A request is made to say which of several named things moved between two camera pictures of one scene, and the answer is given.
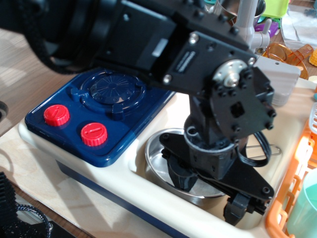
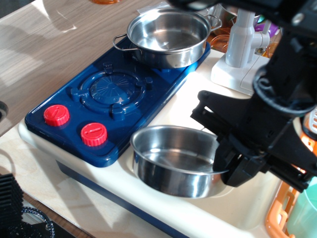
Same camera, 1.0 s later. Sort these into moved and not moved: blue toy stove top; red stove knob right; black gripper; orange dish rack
Moved: black gripper
Not moved: orange dish rack; blue toy stove top; red stove knob right
